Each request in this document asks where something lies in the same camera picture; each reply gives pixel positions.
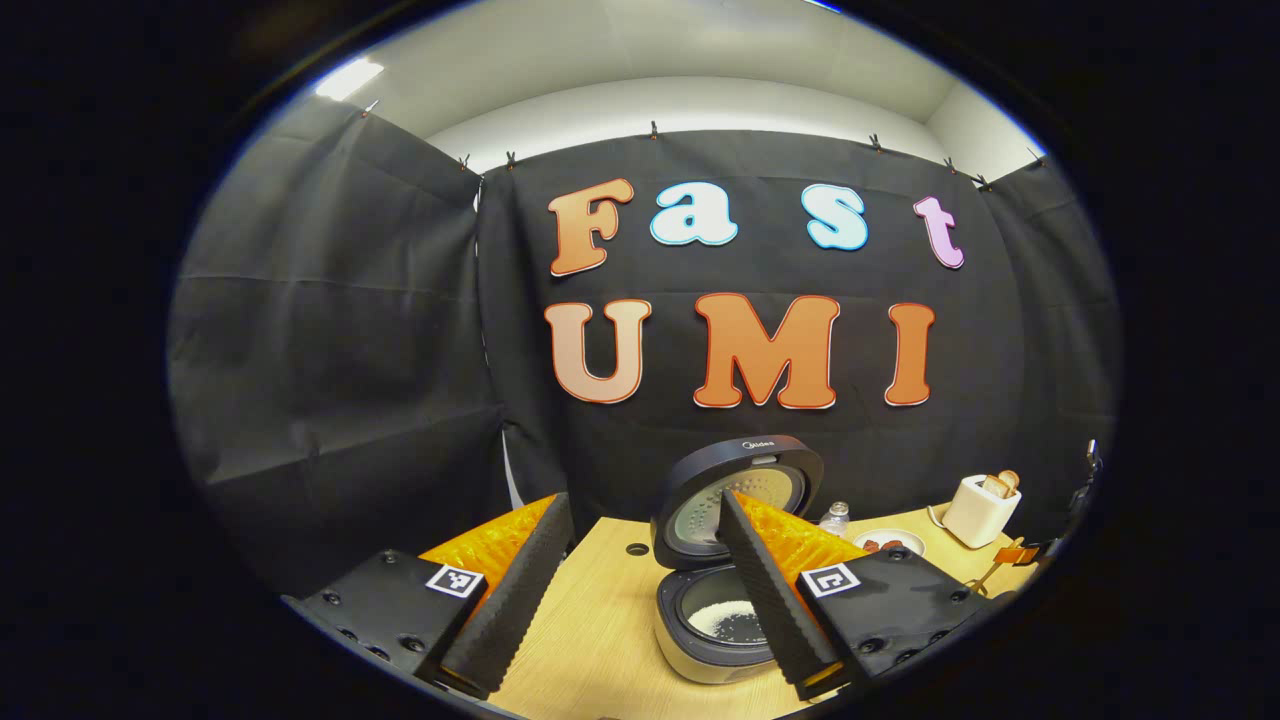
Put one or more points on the grey metal stand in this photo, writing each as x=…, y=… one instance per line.
x=1090, y=465

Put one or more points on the white toaster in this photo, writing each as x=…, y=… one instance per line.
x=975, y=520

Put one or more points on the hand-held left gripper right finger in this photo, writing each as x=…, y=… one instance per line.
x=770, y=600

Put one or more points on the toasted bread slice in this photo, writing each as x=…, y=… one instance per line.
x=1010, y=480
x=994, y=487

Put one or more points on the white round plate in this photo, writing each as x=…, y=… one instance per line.
x=905, y=538

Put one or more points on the ceiling light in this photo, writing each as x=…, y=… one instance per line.
x=350, y=78

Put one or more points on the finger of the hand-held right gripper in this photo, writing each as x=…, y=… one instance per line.
x=1012, y=554

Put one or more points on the small clear plastic bottle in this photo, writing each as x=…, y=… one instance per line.
x=835, y=520

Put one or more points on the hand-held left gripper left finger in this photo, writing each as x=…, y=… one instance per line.
x=515, y=600

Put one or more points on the black and white rice cooker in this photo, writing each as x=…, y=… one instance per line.
x=700, y=470

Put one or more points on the black backdrop cloth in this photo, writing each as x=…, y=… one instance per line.
x=320, y=380

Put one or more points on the white rice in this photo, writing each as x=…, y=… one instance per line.
x=712, y=618

